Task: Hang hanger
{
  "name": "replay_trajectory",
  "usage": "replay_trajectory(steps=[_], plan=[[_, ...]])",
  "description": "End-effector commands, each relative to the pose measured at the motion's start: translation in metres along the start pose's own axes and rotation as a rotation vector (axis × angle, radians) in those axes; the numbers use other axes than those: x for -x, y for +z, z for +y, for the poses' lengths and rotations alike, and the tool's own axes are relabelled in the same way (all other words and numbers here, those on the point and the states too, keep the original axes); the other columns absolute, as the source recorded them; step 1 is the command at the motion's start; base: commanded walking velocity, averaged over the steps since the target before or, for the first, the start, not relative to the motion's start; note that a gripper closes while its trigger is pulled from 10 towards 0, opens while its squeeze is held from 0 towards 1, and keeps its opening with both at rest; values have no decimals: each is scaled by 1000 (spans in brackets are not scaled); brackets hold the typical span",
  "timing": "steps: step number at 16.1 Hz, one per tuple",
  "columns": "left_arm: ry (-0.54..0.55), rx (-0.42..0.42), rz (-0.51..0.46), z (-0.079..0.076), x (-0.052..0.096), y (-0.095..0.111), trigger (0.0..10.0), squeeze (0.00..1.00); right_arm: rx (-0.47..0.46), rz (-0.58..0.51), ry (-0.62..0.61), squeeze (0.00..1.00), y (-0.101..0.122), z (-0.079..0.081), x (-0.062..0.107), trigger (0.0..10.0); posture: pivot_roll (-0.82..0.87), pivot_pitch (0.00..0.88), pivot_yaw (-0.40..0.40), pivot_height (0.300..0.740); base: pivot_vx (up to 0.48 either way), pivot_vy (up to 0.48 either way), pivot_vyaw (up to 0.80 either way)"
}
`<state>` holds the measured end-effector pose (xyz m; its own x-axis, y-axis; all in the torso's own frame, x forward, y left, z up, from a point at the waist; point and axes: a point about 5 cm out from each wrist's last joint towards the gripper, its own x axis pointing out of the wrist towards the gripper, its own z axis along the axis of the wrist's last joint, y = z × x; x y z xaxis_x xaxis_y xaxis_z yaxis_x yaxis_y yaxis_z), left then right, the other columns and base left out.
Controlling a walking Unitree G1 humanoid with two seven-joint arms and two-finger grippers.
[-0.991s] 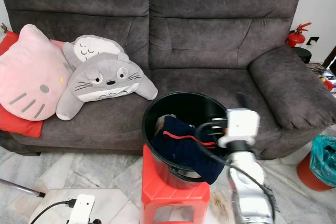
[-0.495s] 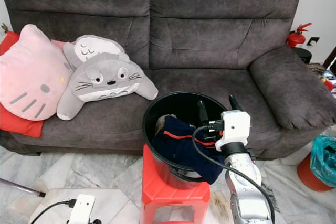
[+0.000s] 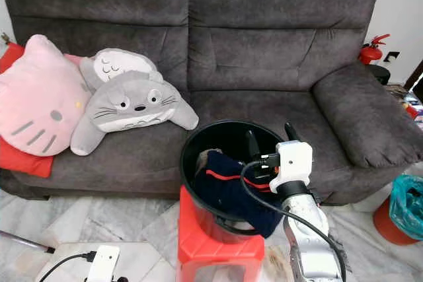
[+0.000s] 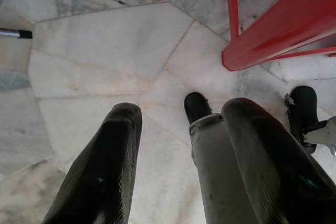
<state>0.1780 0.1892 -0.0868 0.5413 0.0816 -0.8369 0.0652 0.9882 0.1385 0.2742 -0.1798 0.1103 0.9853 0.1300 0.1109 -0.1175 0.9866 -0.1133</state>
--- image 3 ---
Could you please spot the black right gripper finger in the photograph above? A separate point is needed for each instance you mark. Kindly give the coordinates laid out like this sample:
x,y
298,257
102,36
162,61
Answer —
x,y
291,132
253,146

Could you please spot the dark garment with red stripe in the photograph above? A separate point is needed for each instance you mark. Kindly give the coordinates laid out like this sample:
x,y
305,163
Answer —
x,y
238,199

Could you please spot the black plastic bucket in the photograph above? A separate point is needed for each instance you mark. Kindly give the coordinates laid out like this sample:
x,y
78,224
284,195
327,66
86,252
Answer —
x,y
228,137

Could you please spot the dark grey sofa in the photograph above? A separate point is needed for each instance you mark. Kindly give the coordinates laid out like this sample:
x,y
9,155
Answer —
x,y
271,57

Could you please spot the black round bin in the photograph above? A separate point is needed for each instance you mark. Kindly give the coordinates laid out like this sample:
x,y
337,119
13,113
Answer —
x,y
379,74

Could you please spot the red fire extinguisher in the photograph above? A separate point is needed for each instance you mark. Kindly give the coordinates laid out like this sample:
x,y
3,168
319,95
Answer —
x,y
370,52

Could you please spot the red plastic stool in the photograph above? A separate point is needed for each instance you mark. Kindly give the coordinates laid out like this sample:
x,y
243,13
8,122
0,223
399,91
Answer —
x,y
211,255

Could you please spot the red cushion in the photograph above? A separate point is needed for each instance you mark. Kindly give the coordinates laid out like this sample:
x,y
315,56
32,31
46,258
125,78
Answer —
x,y
20,160

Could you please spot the grey totoro pillow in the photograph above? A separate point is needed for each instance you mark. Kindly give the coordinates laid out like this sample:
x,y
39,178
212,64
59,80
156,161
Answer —
x,y
132,104

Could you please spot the orange bucket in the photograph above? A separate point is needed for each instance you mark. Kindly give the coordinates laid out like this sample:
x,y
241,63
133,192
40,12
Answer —
x,y
386,226

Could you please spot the teal plastic bag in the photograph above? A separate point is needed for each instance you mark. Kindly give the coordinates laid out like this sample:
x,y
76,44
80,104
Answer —
x,y
408,203

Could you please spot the small brown figurine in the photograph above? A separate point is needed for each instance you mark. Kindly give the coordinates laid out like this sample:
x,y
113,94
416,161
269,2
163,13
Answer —
x,y
6,38

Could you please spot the pink cat face pillow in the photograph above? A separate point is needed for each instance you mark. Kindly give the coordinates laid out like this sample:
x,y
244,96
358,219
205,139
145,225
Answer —
x,y
39,100

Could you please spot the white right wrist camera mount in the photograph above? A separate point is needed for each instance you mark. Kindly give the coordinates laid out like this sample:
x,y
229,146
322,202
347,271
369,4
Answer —
x,y
294,160

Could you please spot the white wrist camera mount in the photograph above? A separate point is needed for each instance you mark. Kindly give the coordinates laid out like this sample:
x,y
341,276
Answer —
x,y
294,160
104,263

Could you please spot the black wall socket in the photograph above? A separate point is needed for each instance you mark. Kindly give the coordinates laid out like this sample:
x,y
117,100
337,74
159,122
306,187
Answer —
x,y
391,57

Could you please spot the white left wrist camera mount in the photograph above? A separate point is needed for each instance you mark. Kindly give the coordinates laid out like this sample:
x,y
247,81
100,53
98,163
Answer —
x,y
104,263

